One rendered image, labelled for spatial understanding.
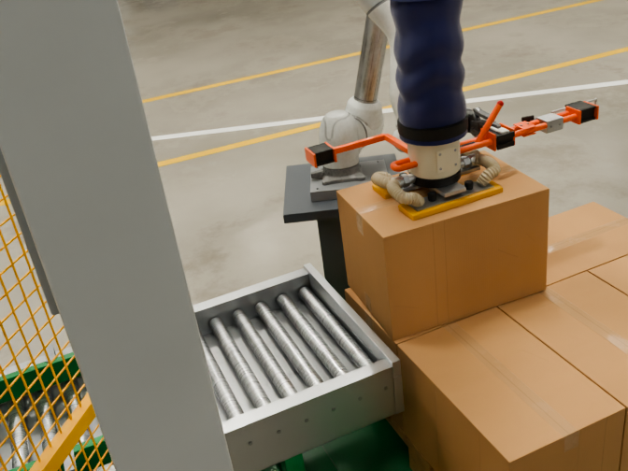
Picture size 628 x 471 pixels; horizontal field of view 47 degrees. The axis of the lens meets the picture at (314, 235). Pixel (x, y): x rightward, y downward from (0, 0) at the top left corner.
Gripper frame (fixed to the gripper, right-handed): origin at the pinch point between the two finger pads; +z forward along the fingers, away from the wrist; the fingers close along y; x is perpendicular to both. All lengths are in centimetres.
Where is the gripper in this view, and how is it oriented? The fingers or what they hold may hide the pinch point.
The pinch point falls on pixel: (499, 135)
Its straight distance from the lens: 254.7
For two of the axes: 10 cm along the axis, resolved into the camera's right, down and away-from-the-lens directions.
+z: 4.0, 3.9, -8.3
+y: 1.3, 8.7, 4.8
